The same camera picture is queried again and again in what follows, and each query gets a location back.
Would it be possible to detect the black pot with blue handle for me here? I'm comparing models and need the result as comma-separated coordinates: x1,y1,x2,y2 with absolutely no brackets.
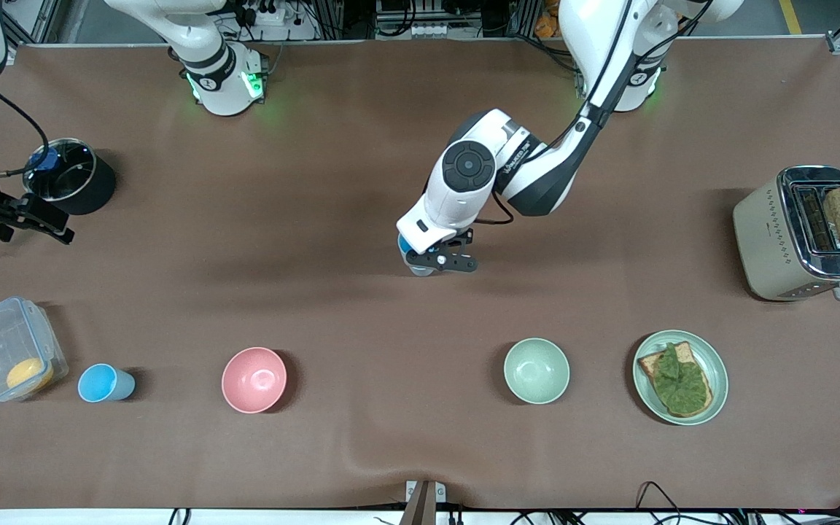
0,137,117,251

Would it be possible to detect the metal table clamp bracket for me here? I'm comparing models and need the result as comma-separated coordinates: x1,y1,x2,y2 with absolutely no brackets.
405,480,446,525

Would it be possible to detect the green lettuce leaf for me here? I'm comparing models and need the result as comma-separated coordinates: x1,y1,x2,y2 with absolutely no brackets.
653,343,709,414

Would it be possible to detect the white power strip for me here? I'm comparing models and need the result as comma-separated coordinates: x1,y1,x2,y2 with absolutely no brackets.
234,0,319,41

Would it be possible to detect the pale green plate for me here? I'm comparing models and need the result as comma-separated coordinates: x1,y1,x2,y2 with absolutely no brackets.
632,330,729,426

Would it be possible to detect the pink bowl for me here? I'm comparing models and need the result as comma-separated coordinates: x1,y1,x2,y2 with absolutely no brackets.
221,346,288,414

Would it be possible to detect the toast slice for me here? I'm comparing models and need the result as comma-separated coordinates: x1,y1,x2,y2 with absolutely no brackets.
637,341,714,419

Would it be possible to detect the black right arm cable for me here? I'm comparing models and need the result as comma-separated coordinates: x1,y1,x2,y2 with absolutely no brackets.
0,87,50,179

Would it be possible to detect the black looped cable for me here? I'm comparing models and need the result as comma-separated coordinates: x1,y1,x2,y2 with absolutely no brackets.
635,481,683,525

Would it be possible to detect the bag of orange snacks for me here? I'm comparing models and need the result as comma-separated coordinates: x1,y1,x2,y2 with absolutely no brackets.
534,0,563,39

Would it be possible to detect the yellow orange round food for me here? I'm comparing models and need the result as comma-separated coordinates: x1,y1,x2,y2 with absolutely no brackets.
6,357,55,394

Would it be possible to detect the pale green bowl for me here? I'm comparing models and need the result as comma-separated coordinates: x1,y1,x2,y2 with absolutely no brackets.
503,338,571,405

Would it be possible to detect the beige steel toaster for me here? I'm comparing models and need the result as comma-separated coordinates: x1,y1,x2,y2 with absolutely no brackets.
732,166,840,302

